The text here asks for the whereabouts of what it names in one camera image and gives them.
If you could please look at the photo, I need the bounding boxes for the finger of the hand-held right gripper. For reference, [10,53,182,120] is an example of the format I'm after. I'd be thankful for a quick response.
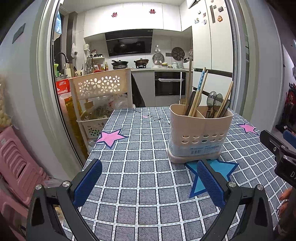
[260,130,284,160]
[283,129,296,151]

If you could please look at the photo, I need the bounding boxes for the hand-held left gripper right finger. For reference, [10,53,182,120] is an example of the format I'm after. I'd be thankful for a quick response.
[196,160,274,241]

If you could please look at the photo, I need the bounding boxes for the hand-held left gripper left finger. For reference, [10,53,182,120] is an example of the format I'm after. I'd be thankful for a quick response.
[26,159,103,241]

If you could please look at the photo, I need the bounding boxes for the beige plastic utensil holder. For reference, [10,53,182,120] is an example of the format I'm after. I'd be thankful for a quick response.
[168,103,233,164]

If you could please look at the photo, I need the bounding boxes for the wooden chopstick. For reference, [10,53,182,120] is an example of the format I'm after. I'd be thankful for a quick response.
[191,70,209,116]
[217,86,235,118]
[214,81,234,118]

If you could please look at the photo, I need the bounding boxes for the grey translucent spoon dark handle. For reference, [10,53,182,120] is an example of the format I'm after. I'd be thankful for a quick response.
[205,91,217,118]

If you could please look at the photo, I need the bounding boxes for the blue dotted chopstick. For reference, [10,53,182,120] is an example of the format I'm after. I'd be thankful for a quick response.
[188,67,207,116]

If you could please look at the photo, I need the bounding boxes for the person's right forearm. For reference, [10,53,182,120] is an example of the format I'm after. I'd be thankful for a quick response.
[277,204,296,241]

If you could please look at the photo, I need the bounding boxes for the person's right hand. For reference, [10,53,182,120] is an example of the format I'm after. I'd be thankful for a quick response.
[276,187,294,217]

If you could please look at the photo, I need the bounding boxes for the red and dark clutter pile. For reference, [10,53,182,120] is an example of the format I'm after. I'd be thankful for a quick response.
[275,83,296,139]

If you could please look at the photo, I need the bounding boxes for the grey checked star tablecloth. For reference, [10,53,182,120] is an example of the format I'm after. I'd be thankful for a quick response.
[79,106,287,241]

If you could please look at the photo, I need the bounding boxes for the yellow oil bottle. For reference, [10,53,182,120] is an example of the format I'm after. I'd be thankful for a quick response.
[64,96,81,153]

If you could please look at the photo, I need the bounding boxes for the clear plastic bag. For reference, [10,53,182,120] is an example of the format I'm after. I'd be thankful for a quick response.
[92,93,129,116]

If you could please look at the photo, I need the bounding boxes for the beige flower-cutout storage trolley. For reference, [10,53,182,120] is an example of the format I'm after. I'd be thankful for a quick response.
[69,68,134,139]

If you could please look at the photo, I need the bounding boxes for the red plastic basket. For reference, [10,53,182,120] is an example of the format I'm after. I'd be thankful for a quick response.
[56,80,70,95]

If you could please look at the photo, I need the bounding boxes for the black built-in oven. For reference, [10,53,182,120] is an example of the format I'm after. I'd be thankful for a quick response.
[154,71,186,96]

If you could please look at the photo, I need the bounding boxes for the white refrigerator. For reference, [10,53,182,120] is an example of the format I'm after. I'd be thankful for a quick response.
[192,0,234,109]

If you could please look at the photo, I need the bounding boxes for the grey kitchen base cabinet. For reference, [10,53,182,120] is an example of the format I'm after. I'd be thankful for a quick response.
[131,68,193,107]

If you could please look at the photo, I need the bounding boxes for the clear bag of pale nuts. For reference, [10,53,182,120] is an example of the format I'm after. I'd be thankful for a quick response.
[0,74,12,130]

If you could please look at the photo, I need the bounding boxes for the kitchen rack with bottles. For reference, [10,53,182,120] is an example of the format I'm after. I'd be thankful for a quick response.
[85,54,109,72]

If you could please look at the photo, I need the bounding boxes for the black wok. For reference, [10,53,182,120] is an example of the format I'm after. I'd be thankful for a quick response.
[111,60,129,69]

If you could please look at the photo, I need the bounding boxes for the black kitchen faucet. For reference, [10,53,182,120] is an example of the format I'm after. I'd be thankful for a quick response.
[54,52,70,64]

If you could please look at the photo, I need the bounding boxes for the dark cooking pot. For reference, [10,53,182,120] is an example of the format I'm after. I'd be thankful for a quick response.
[134,58,149,68]

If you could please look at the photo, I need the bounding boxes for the round patterned plate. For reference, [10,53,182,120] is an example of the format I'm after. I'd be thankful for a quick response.
[152,53,165,66]

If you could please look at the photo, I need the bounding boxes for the black range hood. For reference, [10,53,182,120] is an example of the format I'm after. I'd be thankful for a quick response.
[105,29,154,57]

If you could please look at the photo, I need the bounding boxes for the round dark wall tray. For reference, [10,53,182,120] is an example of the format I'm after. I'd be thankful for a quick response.
[171,47,185,59]

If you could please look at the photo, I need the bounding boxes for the dark wall switch panel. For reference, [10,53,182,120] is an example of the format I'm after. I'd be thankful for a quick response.
[12,23,26,44]

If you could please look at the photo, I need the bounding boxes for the white wall cabinets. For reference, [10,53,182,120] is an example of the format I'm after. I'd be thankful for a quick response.
[83,2,182,39]

